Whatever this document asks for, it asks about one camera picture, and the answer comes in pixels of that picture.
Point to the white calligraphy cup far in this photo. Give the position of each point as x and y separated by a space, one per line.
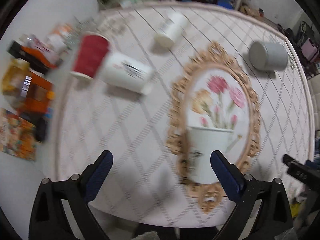
171 29

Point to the orange labelled drink bottle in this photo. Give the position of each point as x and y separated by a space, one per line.
33 46

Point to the black bottle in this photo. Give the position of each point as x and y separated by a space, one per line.
36 60

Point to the glass ashtray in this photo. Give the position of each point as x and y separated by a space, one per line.
77 31

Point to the yellow plastic bag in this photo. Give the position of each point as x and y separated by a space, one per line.
14 77

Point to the white calligraphy cup near red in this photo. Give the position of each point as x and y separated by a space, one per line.
125 72

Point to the grey cylindrical tin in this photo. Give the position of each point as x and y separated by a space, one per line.
268 56

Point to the smartphone on orange box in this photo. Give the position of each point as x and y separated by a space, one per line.
25 86

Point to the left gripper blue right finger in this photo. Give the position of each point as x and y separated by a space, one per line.
273 220

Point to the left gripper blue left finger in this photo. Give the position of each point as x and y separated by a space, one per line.
48 218

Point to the colourful snack packet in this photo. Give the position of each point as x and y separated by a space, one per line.
17 136

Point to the cardboard box on floor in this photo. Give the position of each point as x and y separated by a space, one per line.
254 13

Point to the pink suitcase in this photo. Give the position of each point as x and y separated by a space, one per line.
309 50

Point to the red ribbed paper cup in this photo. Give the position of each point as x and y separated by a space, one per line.
91 53

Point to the white bird print paper cup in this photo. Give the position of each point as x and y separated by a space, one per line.
202 142

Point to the floral diamond pattern tablecloth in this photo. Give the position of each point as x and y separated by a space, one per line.
205 78

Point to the orange box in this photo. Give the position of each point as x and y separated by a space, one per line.
39 96

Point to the black round lid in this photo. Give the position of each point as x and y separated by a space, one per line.
41 129

